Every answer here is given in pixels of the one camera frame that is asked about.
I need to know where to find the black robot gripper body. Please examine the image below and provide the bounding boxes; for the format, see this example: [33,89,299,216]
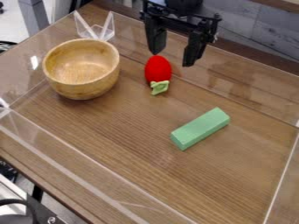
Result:
[140,0,221,43]

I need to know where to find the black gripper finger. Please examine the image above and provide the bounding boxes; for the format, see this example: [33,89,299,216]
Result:
[181,30,207,67]
[144,17,167,55]

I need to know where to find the brown wooden bowl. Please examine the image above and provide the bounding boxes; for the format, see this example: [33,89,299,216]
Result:
[41,38,120,100]

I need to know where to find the green rectangular block stick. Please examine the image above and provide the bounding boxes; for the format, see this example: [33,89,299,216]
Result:
[171,108,229,151]

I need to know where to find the red felt strawberry toy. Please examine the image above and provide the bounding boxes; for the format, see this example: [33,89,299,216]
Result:
[144,55,172,95]

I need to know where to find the black table leg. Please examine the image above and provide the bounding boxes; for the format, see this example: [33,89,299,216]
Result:
[32,185,42,202]

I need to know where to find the clear acrylic tray enclosure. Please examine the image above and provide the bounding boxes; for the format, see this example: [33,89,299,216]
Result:
[0,16,299,224]

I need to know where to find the black metal bracket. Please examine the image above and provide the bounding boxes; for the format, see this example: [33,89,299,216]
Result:
[25,196,66,224]

